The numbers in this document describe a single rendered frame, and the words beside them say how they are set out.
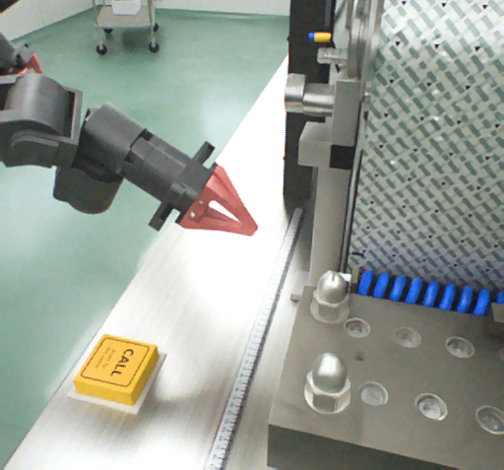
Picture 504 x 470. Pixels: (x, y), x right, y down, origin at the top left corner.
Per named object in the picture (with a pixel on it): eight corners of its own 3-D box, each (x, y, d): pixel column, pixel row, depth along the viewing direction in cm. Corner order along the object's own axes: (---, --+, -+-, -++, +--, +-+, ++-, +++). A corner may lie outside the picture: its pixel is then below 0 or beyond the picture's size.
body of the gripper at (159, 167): (161, 236, 51) (98, 196, 50) (195, 186, 59) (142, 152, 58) (188, 194, 47) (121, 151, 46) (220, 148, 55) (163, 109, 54)
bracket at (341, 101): (293, 276, 71) (306, 61, 54) (339, 284, 70) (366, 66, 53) (286, 300, 67) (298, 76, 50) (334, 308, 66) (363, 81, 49)
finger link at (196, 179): (227, 278, 52) (152, 229, 51) (245, 237, 58) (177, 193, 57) (261, 238, 48) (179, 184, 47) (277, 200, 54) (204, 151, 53)
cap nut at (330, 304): (313, 294, 49) (316, 258, 47) (350, 301, 48) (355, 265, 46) (307, 320, 46) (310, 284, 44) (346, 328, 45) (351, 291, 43)
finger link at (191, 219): (234, 263, 54) (160, 216, 53) (251, 227, 60) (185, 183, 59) (267, 225, 50) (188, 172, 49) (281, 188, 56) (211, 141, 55)
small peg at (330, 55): (320, 48, 46) (318, 45, 45) (349, 50, 46) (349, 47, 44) (318, 64, 47) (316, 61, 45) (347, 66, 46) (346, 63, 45)
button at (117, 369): (106, 346, 60) (102, 332, 59) (159, 358, 59) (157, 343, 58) (75, 393, 55) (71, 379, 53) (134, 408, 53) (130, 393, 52)
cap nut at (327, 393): (307, 372, 41) (311, 335, 39) (351, 382, 40) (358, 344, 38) (299, 410, 38) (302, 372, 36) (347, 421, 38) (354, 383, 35)
